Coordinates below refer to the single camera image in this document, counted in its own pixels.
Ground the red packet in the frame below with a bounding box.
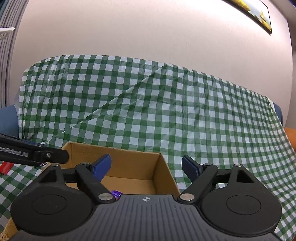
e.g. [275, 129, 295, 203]
[0, 162, 14, 175]

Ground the purple candy wrapper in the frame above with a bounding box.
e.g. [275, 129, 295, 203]
[111, 190, 122, 200]

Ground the blue sofa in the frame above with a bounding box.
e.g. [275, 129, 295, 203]
[0, 105, 19, 138]

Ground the brown cardboard box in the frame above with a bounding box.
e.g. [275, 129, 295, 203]
[6, 143, 184, 240]

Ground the green white checkered cloth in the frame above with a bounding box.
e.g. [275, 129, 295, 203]
[1, 55, 295, 240]

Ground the orange cushion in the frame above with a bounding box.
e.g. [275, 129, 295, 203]
[284, 127, 296, 152]

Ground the white stand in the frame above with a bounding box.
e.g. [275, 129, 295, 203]
[0, 27, 15, 40]

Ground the grey curtain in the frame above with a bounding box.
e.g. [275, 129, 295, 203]
[1, 1, 28, 108]

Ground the framed yellow picture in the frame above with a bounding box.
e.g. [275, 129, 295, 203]
[225, 0, 273, 34]

